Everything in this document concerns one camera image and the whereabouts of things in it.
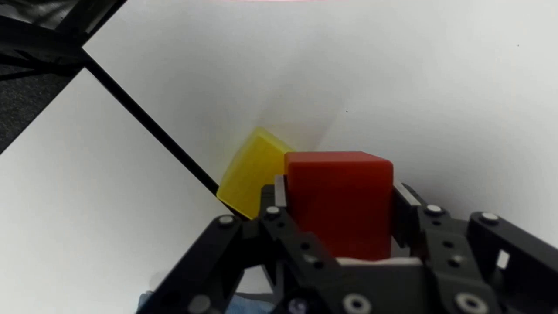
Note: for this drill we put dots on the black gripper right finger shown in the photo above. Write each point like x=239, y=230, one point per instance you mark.
x=493, y=254

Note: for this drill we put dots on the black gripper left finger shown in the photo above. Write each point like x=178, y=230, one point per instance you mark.
x=244, y=272

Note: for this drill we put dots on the orange cube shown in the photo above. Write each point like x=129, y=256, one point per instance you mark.
x=340, y=202

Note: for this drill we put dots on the yellow cube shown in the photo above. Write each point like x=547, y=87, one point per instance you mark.
x=253, y=167

